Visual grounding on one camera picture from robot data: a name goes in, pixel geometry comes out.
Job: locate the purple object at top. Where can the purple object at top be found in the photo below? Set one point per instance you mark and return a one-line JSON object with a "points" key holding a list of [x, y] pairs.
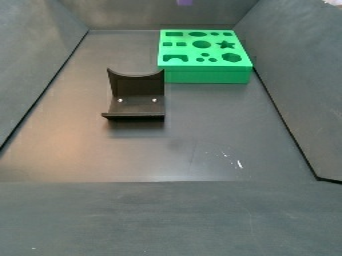
{"points": [[184, 2]]}

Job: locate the black curved holder stand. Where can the black curved holder stand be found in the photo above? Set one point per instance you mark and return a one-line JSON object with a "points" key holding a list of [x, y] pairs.
{"points": [[138, 96]]}

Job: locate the green shape sorter box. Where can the green shape sorter box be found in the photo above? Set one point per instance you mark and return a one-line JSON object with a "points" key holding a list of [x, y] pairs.
{"points": [[203, 56]]}

